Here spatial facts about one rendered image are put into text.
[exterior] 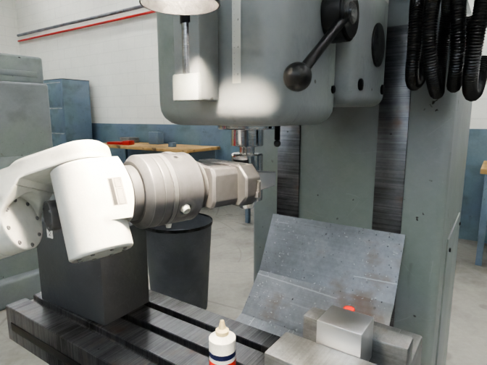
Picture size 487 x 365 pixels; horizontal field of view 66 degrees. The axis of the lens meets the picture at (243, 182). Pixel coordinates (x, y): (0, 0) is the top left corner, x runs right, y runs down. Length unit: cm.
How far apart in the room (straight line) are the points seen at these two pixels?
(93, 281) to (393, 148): 66
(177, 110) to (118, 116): 705
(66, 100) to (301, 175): 701
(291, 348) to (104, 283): 41
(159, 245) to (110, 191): 206
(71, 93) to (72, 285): 703
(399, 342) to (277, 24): 43
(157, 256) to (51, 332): 170
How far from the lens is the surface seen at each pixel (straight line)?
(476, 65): 66
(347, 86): 60
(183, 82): 45
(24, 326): 96
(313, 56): 44
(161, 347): 75
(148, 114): 693
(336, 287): 89
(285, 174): 94
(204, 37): 46
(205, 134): 604
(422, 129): 84
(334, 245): 90
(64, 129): 774
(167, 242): 243
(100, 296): 82
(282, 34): 45
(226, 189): 48
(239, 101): 45
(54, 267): 92
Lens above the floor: 132
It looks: 10 degrees down
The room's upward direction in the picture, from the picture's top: straight up
